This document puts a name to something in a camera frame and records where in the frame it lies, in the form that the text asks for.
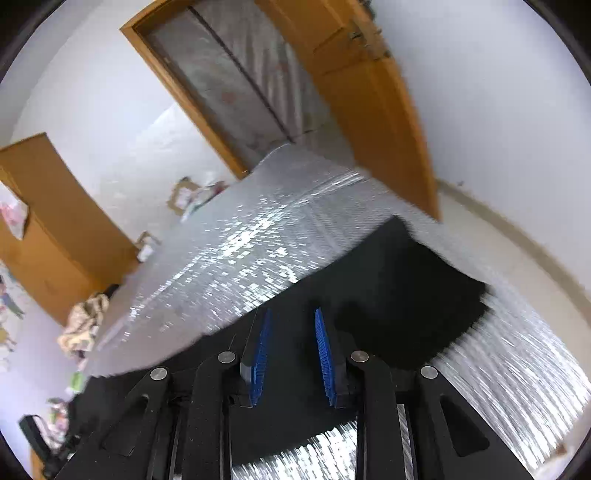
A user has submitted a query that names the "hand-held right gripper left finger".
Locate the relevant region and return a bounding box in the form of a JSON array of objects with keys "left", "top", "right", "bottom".
[{"left": 55, "top": 307, "right": 273, "bottom": 480}]

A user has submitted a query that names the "silver foil mat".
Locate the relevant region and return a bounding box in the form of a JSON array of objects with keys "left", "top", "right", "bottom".
[{"left": 84, "top": 142, "right": 583, "bottom": 480}]

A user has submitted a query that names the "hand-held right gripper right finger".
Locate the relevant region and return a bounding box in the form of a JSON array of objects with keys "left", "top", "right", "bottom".
[{"left": 314, "top": 307, "right": 532, "bottom": 480}]

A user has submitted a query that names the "wooden wardrobe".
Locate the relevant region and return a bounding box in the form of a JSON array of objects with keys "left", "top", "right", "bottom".
[{"left": 0, "top": 133, "right": 140, "bottom": 329}]

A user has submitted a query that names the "clear plastic door curtain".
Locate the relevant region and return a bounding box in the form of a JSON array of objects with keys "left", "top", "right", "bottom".
[{"left": 147, "top": 0, "right": 352, "bottom": 172}]

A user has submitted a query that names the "white open box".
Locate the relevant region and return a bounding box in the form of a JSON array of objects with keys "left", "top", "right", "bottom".
[{"left": 135, "top": 230, "right": 162, "bottom": 264}]

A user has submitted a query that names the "brown cardboard box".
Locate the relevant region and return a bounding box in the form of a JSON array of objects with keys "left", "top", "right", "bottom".
[{"left": 166, "top": 176, "right": 202, "bottom": 216}]

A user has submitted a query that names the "metal door handle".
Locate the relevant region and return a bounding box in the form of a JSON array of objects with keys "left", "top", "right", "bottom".
[{"left": 348, "top": 17, "right": 385, "bottom": 48}]

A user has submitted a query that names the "black fleece garment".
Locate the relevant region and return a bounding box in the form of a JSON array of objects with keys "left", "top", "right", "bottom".
[{"left": 69, "top": 215, "right": 491, "bottom": 468}]

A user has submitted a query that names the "wooden door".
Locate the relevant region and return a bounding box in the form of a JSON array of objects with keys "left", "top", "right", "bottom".
[{"left": 255, "top": 0, "right": 443, "bottom": 223}]

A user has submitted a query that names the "beige floral cloth pile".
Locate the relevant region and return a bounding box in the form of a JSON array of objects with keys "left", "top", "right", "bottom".
[{"left": 57, "top": 292, "right": 111, "bottom": 357}]

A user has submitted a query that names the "wooden door frame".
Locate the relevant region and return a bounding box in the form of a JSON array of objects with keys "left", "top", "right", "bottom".
[{"left": 119, "top": 0, "right": 252, "bottom": 180}]

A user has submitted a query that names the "paper sheet on wardrobe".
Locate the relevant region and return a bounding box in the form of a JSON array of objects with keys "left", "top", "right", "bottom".
[{"left": 0, "top": 179, "right": 30, "bottom": 241}]

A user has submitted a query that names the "cartoon couple wall sticker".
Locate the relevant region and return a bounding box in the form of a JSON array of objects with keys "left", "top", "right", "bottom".
[{"left": 0, "top": 258, "right": 25, "bottom": 371}]

